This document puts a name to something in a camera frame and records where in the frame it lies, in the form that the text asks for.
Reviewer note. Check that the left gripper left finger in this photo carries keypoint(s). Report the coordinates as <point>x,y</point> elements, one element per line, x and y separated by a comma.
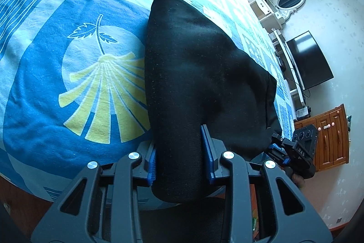
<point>101,203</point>

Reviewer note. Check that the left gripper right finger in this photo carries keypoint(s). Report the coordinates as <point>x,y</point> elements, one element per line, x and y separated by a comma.
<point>262,204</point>

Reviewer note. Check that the black pants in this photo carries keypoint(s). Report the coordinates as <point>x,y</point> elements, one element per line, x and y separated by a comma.
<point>195,75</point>

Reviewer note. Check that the person's right hand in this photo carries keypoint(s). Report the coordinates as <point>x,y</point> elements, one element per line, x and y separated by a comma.
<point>298,181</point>

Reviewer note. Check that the brown wooden cabinet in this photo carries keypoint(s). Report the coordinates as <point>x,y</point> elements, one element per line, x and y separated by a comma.
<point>333,138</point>

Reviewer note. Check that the white tv stand shelf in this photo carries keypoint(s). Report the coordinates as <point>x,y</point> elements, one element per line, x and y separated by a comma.
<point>290,72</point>

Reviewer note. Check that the black flat television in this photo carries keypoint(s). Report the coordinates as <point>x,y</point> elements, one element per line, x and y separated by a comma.
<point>310,62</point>

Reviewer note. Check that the white dresser furniture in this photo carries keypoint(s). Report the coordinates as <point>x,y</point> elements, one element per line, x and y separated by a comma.
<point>267,14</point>

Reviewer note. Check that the oval white framed mirror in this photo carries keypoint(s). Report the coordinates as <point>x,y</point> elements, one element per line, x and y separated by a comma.
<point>287,7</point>

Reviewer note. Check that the blue patterned bed sheet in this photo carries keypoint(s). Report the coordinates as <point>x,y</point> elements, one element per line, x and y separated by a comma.
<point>72,83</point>

